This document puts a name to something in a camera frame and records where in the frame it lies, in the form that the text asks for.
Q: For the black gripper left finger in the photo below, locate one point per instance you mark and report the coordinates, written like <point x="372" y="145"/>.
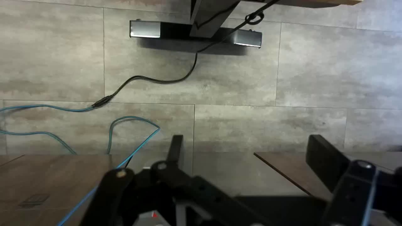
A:
<point x="122" y="194"/>

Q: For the black metal table base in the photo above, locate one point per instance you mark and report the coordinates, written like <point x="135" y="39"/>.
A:
<point x="206" y="23"/>

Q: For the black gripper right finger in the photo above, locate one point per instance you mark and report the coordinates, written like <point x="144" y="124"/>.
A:
<point x="357" y="185"/>

